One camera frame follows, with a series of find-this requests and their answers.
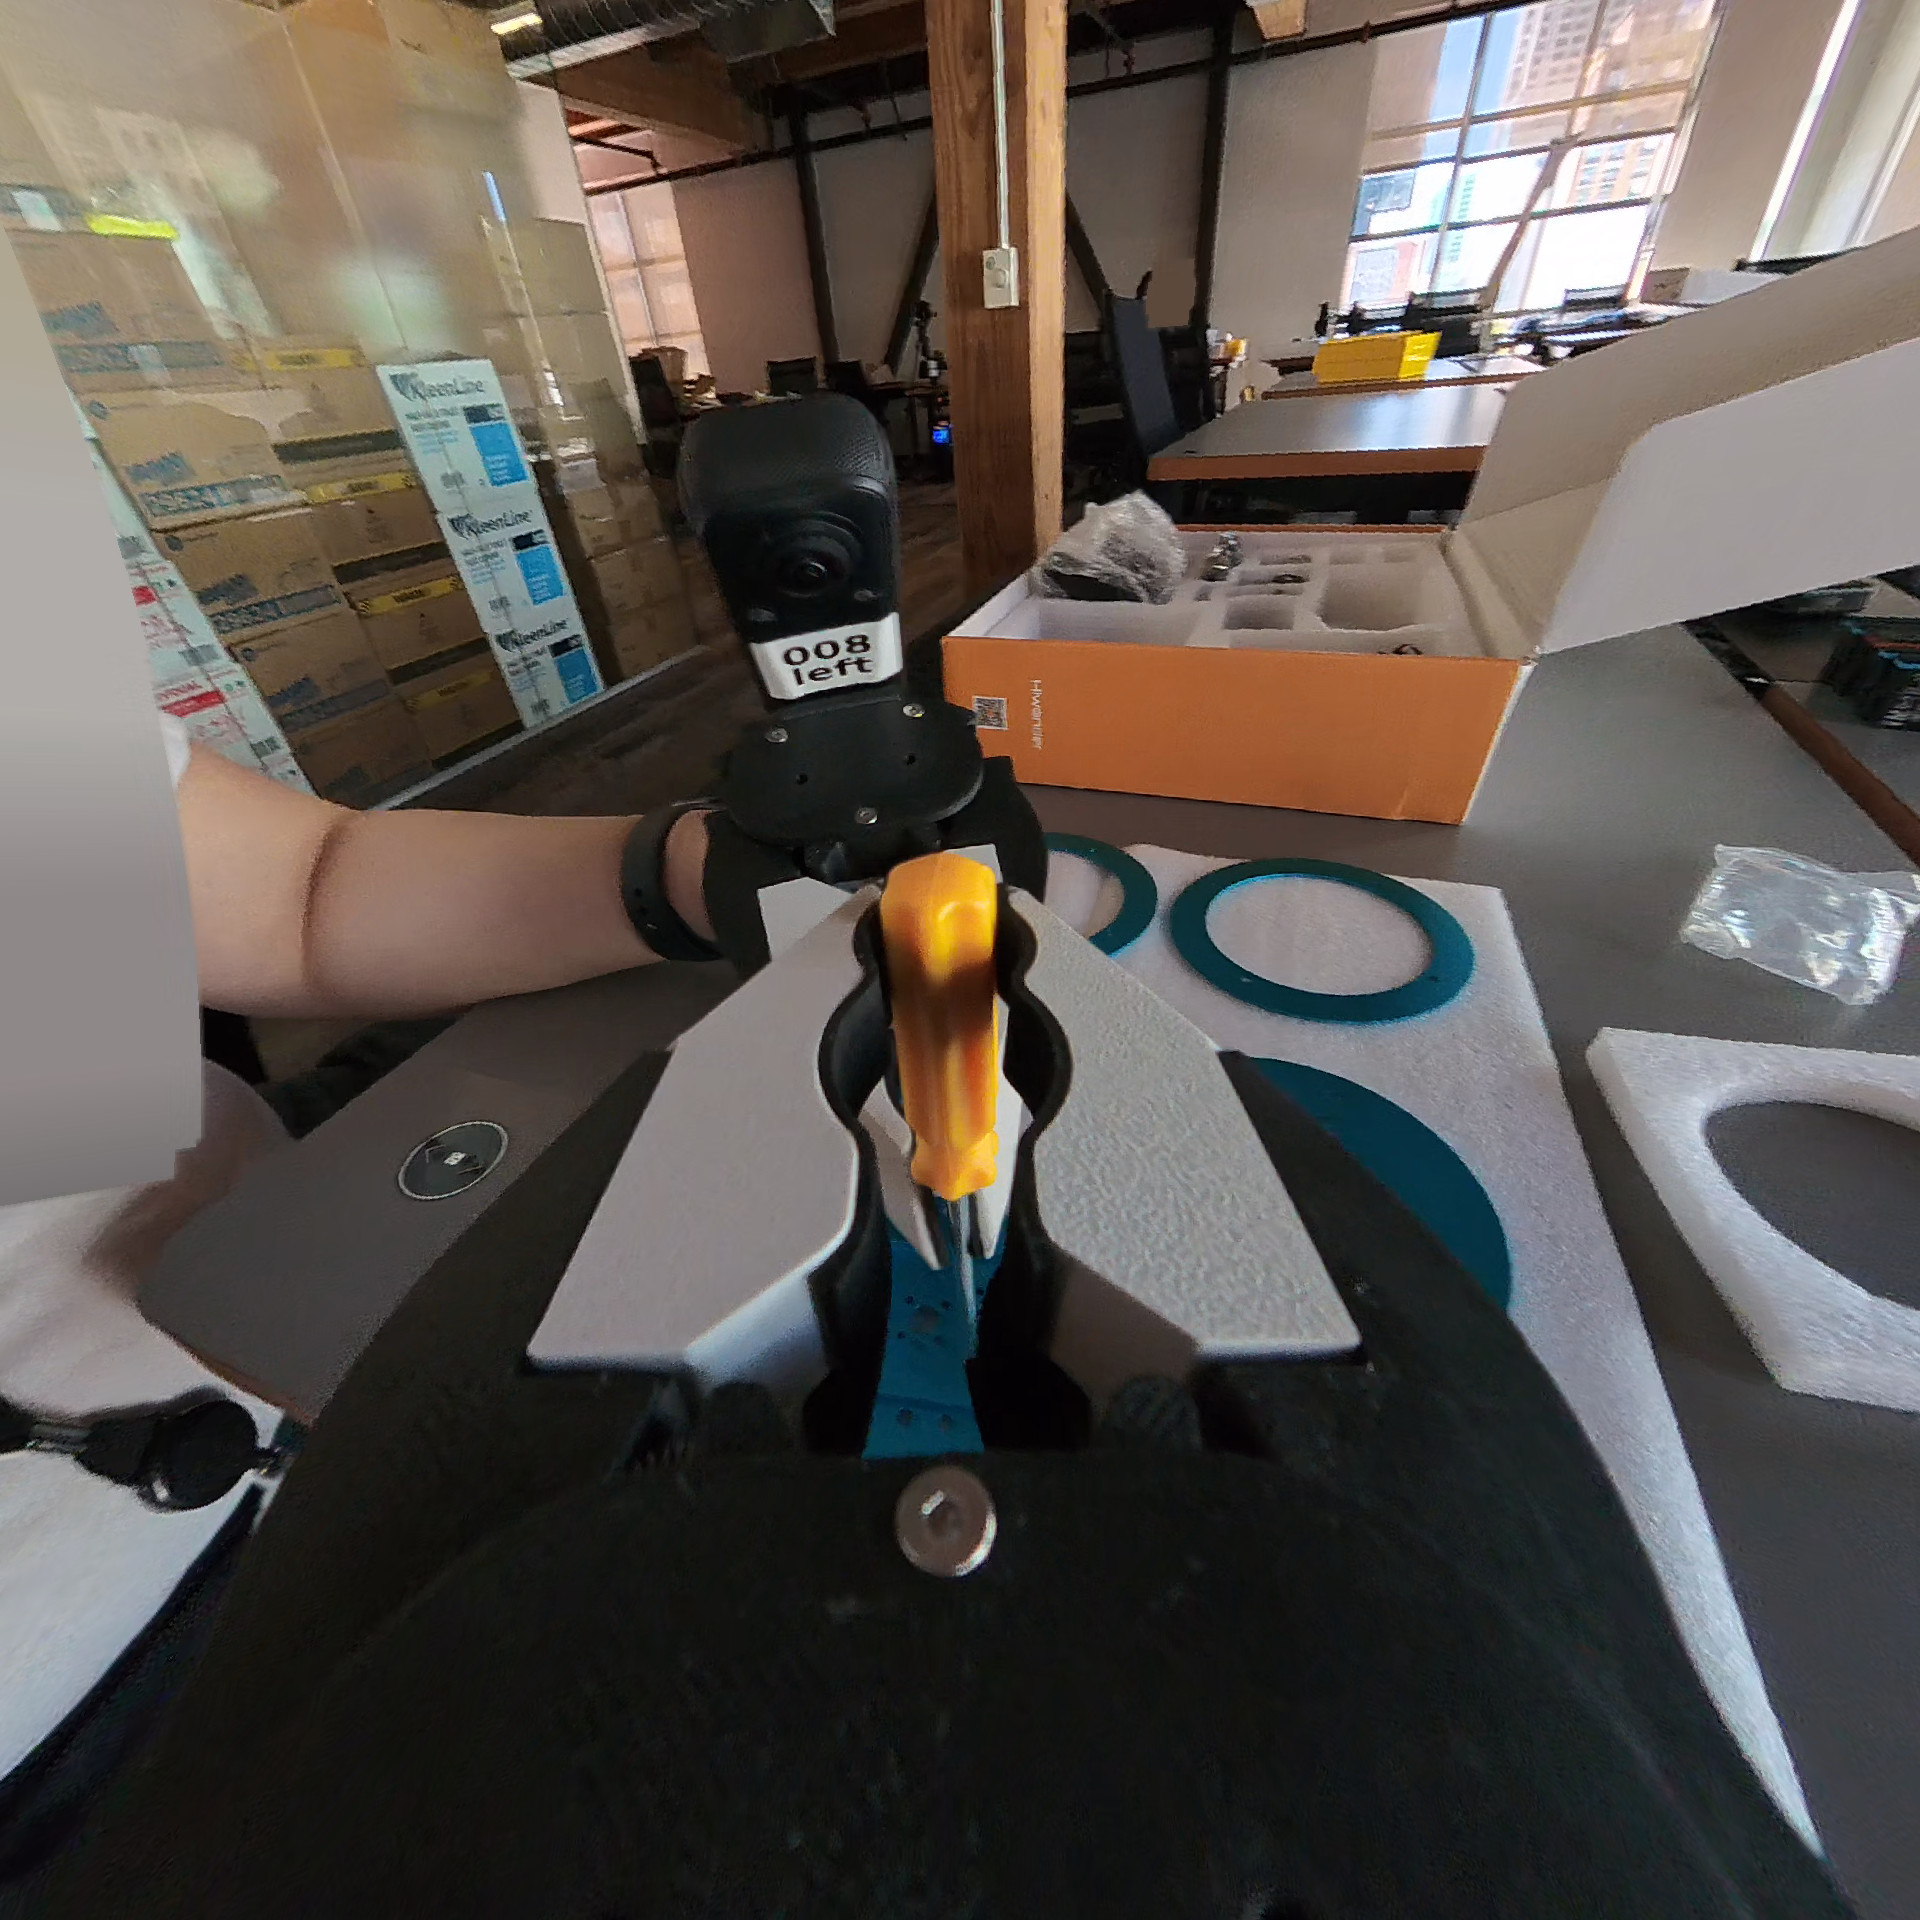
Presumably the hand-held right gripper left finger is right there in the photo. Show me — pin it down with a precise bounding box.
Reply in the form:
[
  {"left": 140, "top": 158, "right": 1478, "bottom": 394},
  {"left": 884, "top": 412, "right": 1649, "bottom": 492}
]
[{"left": 526, "top": 881, "right": 915, "bottom": 1419}]

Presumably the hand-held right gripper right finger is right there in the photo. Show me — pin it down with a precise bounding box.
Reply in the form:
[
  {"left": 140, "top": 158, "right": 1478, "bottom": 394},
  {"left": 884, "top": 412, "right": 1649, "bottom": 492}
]
[{"left": 1007, "top": 881, "right": 1364, "bottom": 1419}]

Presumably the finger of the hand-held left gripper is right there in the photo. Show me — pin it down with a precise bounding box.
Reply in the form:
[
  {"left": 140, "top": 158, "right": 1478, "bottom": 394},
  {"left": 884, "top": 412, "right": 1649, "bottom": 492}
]
[
  {"left": 969, "top": 1089, "right": 1041, "bottom": 1262},
  {"left": 758, "top": 882, "right": 950, "bottom": 1278}
]

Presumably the orange handled screwdriver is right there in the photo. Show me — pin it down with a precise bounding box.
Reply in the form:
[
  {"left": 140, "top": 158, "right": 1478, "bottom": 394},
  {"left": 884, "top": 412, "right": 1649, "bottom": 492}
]
[{"left": 876, "top": 858, "right": 1007, "bottom": 1286}]

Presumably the person's left forearm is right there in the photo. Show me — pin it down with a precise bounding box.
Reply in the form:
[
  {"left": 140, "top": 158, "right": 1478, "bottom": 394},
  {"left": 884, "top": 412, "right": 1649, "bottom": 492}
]
[{"left": 175, "top": 744, "right": 713, "bottom": 1023}]

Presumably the round black desk grommet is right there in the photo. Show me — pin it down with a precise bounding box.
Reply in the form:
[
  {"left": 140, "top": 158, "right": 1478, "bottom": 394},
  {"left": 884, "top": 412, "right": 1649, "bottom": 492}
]
[{"left": 396, "top": 1119, "right": 512, "bottom": 1202}]

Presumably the orange-edged desk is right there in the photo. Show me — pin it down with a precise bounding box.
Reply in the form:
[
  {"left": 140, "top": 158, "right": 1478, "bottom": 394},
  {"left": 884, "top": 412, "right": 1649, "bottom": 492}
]
[{"left": 1148, "top": 382, "right": 1518, "bottom": 528}]

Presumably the black wristband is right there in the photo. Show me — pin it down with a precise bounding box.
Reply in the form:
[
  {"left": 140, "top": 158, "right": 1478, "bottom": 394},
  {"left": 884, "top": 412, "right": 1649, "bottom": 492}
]
[{"left": 619, "top": 808, "right": 724, "bottom": 963}]

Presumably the black bagged part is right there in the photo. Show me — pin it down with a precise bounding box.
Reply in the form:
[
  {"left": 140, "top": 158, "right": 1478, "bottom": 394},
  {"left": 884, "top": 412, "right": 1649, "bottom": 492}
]
[{"left": 1036, "top": 496, "right": 1185, "bottom": 606}]

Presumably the large white foam sheet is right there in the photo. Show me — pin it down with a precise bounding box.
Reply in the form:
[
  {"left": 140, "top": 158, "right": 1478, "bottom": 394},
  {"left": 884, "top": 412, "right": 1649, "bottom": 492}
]
[{"left": 1036, "top": 840, "right": 1829, "bottom": 1864}]

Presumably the wooden pillar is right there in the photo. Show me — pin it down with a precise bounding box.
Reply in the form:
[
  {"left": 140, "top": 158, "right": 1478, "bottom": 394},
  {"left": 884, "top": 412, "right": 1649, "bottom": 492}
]
[{"left": 920, "top": 0, "right": 1069, "bottom": 601}]

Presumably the open orange kit box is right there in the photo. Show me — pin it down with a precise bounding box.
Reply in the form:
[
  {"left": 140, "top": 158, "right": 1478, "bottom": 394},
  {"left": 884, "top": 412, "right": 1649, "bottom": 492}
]
[{"left": 942, "top": 224, "right": 1920, "bottom": 827}]

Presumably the white foam piece with cutout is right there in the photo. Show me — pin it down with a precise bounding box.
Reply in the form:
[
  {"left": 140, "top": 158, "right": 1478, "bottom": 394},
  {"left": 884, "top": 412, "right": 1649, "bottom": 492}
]
[{"left": 1585, "top": 1024, "right": 1920, "bottom": 1415}]

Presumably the black office chair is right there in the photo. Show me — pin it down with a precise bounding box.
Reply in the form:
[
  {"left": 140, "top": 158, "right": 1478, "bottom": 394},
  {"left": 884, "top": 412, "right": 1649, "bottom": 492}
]
[{"left": 1101, "top": 286, "right": 1185, "bottom": 454}]

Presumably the stack of cardboard boxes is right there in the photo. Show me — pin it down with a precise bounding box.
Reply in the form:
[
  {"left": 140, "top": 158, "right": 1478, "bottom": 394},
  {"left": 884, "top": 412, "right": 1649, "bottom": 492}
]
[{"left": 0, "top": 0, "right": 707, "bottom": 812}]

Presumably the large clear plastic bag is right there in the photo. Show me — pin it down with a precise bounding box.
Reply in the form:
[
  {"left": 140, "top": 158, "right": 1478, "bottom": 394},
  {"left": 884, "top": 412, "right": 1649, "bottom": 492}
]
[{"left": 1679, "top": 844, "right": 1920, "bottom": 1008}]

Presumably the person's white shirt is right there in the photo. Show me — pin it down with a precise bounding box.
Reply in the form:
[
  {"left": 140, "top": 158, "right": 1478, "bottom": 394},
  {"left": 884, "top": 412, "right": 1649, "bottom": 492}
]
[{"left": 0, "top": 1066, "right": 308, "bottom": 1788}]

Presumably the window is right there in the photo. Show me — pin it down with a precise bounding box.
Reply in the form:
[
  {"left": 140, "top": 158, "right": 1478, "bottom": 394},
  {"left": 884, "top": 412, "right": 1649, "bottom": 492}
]
[{"left": 1351, "top": 0, "right": 1920, "bottom": 319}]

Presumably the black and blue parts tray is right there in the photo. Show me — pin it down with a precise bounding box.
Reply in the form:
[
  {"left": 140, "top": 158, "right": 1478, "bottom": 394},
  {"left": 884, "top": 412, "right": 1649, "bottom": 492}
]
[{"left": 1791, "top": 576, "right": 1920, "bottom": 736}]

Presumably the blue metal ring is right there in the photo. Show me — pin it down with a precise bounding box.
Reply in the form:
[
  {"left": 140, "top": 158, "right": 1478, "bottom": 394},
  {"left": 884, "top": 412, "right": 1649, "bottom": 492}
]
[
  {"left": 1168, "top": 863, "right": 1478, "bottom": 1024},
  {"left": 1041, "top": 833, "right": 1161, "bottom": 961}
]

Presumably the black lanyard clip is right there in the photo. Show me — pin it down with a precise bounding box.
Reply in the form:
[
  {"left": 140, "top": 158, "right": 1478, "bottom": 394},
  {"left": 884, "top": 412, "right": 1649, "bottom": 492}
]
[{"left": 0, "top": 1387, "right": 288, "bottom": 1508}]

